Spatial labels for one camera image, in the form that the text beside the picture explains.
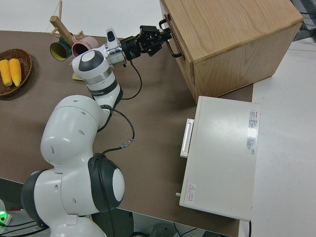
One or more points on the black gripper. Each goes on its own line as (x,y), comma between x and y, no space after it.
(145,40)

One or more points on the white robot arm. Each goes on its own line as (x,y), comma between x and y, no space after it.
(71,138)

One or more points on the wooden drawer with slot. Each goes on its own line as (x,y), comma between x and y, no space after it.
(193,90)

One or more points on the wooden cabinet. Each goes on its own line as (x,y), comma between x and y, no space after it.
(234,29)

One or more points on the pink mug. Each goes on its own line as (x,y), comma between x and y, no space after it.
(85,44)

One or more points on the brown table mat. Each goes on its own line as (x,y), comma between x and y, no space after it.
(153,118)

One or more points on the wooden mug tree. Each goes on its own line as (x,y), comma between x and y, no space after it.
(58,23)

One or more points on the teal mug yellow inside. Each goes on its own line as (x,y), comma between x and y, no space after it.
(58,50)

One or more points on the white toaster oven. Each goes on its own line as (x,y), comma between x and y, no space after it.
(222,153)

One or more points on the brown wicker basket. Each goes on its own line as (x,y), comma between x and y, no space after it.
(24,64)

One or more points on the yellow corn cob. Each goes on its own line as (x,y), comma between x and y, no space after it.
(5,72)
(15,71)

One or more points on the white box with green light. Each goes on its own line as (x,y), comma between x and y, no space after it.
(3,213)

